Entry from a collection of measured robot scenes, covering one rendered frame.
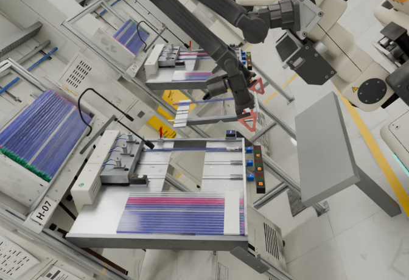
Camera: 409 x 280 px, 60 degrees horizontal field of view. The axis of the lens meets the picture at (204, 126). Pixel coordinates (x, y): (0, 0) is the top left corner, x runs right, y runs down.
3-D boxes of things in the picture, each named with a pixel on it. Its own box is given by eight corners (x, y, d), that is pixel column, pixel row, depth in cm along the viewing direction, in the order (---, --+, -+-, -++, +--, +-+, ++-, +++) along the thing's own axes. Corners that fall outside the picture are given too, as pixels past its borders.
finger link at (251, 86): (260, 100, 153) (246, 84, 150) (253, 97, 160) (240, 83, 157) (271, 89, 153) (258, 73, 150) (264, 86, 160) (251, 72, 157)
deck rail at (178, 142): (244, 147, 195) (244, 137, 191) (244, 149, 193) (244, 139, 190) (118, 147, 201) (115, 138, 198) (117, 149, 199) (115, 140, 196)
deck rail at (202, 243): (248, 247, 137) (248, 236, 134) (248, 251, 135) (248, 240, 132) (70, 243, 143) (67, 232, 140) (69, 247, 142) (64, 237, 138)
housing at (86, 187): (124, 150, 199) (120, 129, 192) (95, 214, 158) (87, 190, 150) (110, 150, 200) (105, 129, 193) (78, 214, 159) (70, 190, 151)
